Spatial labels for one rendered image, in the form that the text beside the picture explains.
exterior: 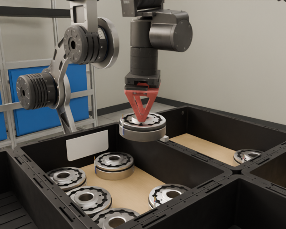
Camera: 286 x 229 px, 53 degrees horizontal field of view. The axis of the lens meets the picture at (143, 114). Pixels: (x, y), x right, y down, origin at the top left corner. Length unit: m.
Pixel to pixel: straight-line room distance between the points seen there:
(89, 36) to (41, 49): 2.49
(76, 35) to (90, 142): 0.45
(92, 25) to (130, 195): 0.66
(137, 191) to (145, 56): 0.31
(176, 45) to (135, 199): 0.34
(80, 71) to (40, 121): 0.59
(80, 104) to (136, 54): 2.28
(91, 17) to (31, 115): 1.65
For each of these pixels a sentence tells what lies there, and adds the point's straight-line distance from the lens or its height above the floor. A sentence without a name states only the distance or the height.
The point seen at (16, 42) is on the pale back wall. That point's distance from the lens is 3.44.
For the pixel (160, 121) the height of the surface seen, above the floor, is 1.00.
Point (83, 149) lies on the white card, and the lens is 0.79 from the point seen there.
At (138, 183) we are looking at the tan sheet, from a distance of 0.72.
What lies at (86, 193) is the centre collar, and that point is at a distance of 0.62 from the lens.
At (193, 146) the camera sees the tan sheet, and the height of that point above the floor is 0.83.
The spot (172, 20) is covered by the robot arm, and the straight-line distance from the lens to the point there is 0.52.
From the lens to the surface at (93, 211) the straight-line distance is 0.58.
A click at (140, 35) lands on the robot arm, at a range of 0.57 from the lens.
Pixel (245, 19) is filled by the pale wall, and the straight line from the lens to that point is 3.84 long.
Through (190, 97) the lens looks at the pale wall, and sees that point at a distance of 4.35.
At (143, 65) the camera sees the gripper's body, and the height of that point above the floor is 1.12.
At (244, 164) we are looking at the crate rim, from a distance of 0.62.
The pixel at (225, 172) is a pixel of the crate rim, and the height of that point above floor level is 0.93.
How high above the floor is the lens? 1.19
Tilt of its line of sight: 17 degrees down
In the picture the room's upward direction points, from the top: straight up
